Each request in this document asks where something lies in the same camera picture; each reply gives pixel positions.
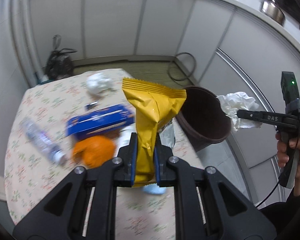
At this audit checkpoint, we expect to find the light blue drink carton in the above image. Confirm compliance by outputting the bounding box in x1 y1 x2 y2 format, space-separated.
142 184 166 196

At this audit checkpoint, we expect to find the silver foil snack wrapper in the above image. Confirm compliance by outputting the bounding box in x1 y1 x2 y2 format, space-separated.
159 120 176 149

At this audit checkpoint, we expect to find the orange peel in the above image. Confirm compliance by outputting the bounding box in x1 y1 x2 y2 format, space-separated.
72 135 116 168

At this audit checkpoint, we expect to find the white tissue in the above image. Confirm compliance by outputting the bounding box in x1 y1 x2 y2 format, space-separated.
85 72 116 97
217 92 262 132

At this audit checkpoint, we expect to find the blue biscuit box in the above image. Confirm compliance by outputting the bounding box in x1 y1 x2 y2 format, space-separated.
65 104 135 141

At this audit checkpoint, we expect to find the yellow snack wrapper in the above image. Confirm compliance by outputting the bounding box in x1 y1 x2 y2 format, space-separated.
122 77 187 187

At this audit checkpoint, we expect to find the clear plastic water bottle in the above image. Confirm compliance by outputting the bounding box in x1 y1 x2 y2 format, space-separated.
20 118 67 166

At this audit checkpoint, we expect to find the brown plastic trash bin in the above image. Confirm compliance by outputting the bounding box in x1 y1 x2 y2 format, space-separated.
176 86 231 152

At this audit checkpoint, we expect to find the person's right hand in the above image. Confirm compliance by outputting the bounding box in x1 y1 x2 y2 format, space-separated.
275 132 300 197

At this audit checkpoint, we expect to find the small dark blue wrapper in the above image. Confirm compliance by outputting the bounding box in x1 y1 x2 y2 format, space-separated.
85 101 98 111

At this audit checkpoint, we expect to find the floral tablecloth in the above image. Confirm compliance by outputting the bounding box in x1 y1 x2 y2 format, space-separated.
3 68 206 240

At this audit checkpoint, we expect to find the crumpled white tissue on table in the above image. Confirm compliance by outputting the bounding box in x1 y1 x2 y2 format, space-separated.
85 72 116 97

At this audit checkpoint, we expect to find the green floor mat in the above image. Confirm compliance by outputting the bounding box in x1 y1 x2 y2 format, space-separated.
74 61 193 88

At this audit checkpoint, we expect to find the steel pot on counter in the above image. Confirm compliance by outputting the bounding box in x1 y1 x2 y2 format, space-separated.
260 0 286 26

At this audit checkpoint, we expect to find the black garbage bag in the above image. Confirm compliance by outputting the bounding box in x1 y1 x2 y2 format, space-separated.
44 34 77 81

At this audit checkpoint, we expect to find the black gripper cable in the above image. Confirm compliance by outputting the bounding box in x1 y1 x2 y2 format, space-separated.
255 179 282 209

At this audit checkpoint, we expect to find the coiled dark hose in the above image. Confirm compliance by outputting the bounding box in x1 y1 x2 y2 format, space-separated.
167 52 197 82

